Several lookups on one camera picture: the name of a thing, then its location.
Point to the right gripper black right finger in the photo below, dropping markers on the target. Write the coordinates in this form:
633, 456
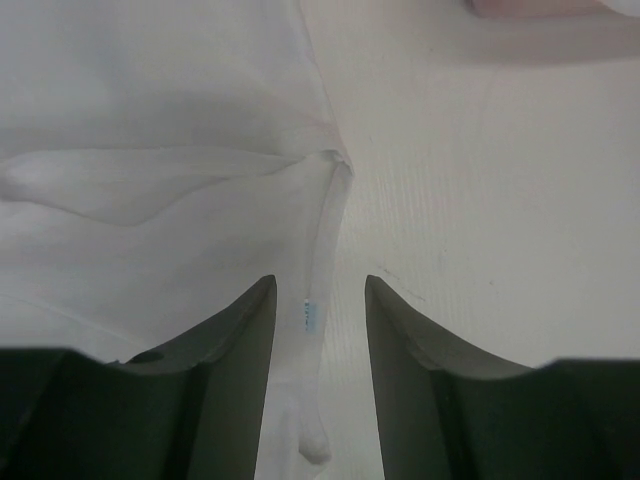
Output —
447, 409

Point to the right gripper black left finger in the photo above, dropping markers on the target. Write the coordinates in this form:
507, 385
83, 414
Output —
190, 408

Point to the white t shirt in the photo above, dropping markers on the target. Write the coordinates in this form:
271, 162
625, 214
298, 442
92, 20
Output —
157, 158

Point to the white plastic basket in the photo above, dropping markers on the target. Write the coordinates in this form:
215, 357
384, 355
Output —
547, 8

